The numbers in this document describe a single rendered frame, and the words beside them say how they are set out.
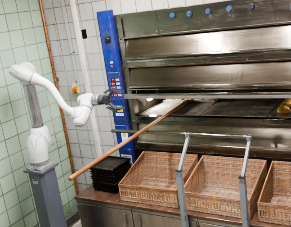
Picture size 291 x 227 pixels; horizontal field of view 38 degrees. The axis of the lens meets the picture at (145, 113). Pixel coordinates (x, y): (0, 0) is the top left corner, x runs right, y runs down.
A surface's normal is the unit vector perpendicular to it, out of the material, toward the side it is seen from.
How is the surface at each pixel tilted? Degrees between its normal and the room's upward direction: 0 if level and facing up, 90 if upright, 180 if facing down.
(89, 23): 90
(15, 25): 90
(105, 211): 90
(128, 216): 90
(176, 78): 70
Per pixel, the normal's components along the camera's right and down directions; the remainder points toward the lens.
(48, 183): 0.86, 0.01
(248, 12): -0.51, 0.29
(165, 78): -0.52, -0.05
